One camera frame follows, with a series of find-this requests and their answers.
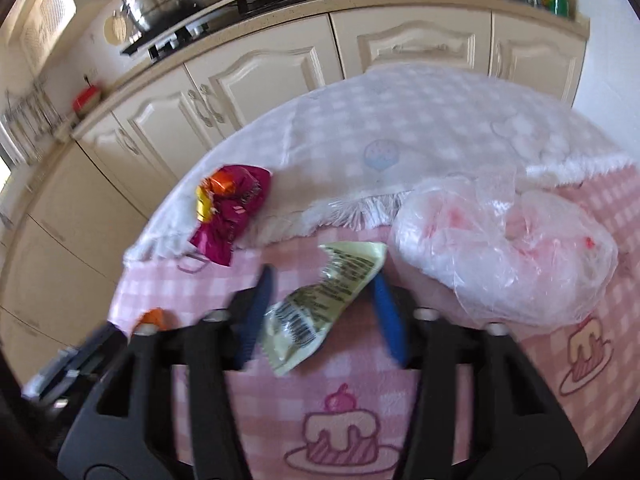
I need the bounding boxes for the pale green snack wrapper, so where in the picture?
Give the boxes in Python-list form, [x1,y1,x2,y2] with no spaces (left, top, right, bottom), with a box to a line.
[262,241,388,377]

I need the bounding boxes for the orange candy wrapper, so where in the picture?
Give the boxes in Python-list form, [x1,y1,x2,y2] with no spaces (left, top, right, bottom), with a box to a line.
[196,169,237,222]
[131,308,168,338]

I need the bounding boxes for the cream lattice corner cabinet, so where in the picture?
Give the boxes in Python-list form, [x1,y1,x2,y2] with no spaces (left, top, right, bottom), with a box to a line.
[17,0,78,76]

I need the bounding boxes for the magenta snack wrapper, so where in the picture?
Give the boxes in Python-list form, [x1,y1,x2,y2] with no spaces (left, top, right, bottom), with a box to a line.
[189,164,272,267]

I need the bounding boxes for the hanging utensil rack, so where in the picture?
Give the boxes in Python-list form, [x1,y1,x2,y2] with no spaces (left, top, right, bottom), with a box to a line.
[0,77,66,161]

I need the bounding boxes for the clear plastic bag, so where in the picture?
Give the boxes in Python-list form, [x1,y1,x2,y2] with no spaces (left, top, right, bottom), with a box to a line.
[390,167,620,328]

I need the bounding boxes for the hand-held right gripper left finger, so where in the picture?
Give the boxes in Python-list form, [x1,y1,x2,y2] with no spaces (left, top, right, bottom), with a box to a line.
[55,265,276,480]

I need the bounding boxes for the cream lower kitchen cabinets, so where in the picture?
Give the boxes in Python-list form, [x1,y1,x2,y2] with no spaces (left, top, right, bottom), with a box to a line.
[0,7,588,341]

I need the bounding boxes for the pink checked tablecloth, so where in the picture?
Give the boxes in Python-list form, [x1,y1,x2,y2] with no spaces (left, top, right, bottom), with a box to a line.
[107,165,640,480]

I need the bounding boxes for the white checked cloth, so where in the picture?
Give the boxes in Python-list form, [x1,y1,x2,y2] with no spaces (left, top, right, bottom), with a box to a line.
[125,62,636,261]

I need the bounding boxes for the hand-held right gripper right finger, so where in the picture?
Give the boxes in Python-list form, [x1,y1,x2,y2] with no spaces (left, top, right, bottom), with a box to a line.
[370,272,588,480]

